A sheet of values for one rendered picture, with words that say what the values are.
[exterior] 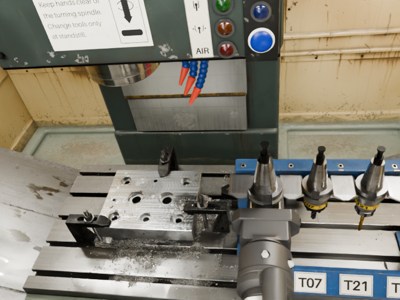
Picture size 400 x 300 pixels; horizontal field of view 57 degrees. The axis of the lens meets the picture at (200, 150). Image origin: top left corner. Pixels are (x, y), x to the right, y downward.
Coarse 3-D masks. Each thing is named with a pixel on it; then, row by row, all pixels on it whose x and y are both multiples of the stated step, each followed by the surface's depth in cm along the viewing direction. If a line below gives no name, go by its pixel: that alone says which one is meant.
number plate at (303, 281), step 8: (296, 272) 94; (304, 272) 94; (296, 280) 94; (304, 280) 94; (312, 280) 94; (320, 280) 93; (296, 288) 94; (304, 288) 94; (312, 288) 94; (320, 288) 93
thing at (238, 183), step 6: (234, 174) 86; (240, 174) 86; (246, 174) 86; (252, 174) 86; (234, 180) 85; (240, 180) 84; (246, 180) 84; (234, 186) 83; (240, 186) 83; (246, 186) 83; (234, 192) 82; (240, 192) 82; (246, 192) 82; (240, 198) 81
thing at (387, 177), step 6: (384, 174) 81; (390, 174) 80; (396, 174) 80; (390, 180) 79; (396, 180) 79; (390, 186) 78; (396, 186) 78; (390, 192) 77; (396, 192) 77; (390, 198) 76; (396, 198) 76
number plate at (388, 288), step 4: (388, 276) 91; (388, 280) 90; (392, 280) 90; (396, 280) 90; (388, 284) 90; (392, 284) 90; (396, 284) 90; (388, 288) 90; (392, 288) 90; (396, 288) 90; (388, 292) 91; (392, 292) 90; (396, 292) 90; (388, 296) 91; (392, 296) 90; (396, 296) 90
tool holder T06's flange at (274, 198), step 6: (252, 180) 69; (252, 186) 68; (282, 186) 67; (252, 192) 67; (276, 192) 66; (282, 192) 68; (252, 198) 68; (258, 198) 66; (264, 198) 67; (270, 198) 67; (276, 198) 66; (258, 204) 67
